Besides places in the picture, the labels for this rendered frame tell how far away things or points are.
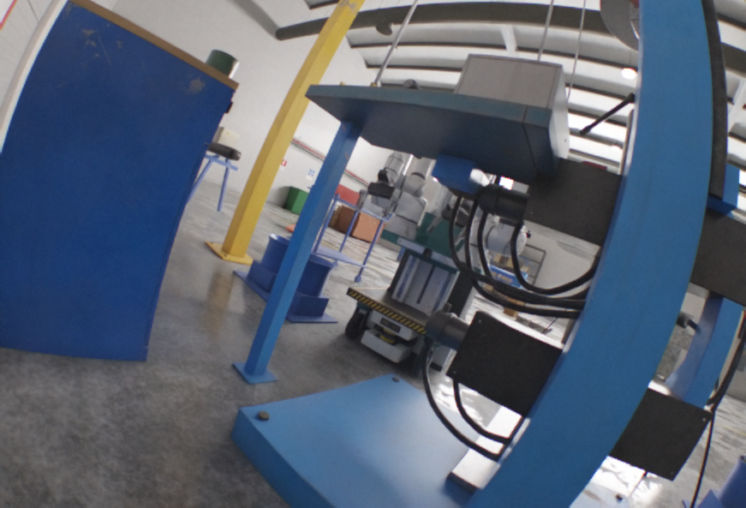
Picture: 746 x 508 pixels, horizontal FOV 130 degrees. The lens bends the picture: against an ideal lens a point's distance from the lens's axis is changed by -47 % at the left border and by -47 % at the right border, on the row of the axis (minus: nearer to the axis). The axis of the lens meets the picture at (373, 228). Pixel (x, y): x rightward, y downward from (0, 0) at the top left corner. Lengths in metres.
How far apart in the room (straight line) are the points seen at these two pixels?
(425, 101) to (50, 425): 1.20
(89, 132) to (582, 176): 1.26
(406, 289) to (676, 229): 1.77
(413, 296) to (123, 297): 1.71
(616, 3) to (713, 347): 1.42
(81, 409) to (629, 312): 1.22
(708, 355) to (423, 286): 1.73
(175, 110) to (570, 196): 1.07
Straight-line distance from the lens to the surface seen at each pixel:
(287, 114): 2.85
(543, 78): 0.76
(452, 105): 0.77
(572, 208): 0.90
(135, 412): 1.02
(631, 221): 0.67
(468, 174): 1.03
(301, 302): 2.06
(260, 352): 1.26
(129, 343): 1.16
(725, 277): 0.98
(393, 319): 1.85
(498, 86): 0.77
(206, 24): 11.45
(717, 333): 0.97
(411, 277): 2.14
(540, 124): 0.69
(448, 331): 1.09
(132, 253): 1.01
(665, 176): 0.71
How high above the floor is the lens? 0.70
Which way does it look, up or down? level
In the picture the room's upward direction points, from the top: 23 degrees clockwise
